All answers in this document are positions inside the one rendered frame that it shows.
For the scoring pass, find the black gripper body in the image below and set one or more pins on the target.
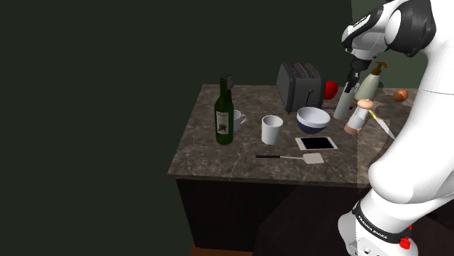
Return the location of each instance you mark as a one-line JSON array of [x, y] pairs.
[[357, 70]]

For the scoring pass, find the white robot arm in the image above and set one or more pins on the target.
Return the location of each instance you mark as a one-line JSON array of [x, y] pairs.
[[415, 149]]

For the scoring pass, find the pale soap dispenser brown pump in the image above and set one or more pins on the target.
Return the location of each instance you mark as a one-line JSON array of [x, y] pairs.
[[369, 87]]

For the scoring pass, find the red apple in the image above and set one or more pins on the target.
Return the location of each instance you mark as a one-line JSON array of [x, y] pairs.
[[331, 90]]

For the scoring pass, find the white cylinder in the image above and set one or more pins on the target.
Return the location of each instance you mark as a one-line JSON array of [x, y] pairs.
[[343, 106]]

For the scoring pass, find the purple pen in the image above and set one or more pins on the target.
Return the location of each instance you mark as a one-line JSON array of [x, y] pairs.
[[330, 106]]

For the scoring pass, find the black toaster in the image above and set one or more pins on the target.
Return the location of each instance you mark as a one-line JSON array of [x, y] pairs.
[[298, 88]]

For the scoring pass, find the blue and white bowl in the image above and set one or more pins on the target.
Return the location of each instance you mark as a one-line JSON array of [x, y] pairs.
[[312, 120]]

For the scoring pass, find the white tablet with black screen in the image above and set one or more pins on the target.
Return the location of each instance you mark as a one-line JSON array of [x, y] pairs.
[[316, 143]]

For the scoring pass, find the white cup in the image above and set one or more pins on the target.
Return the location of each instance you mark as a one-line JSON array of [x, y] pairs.
[[271, 131]]

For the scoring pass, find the brown bottle with grey cap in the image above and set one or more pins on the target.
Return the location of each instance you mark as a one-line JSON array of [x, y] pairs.
[[229, 82]]

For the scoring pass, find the green wine bottle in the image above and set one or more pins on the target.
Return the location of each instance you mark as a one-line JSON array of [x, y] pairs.
[[224, 117]]

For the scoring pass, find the dark counter cabinet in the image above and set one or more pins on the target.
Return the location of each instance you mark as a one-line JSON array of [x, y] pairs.
[[220, 212]]

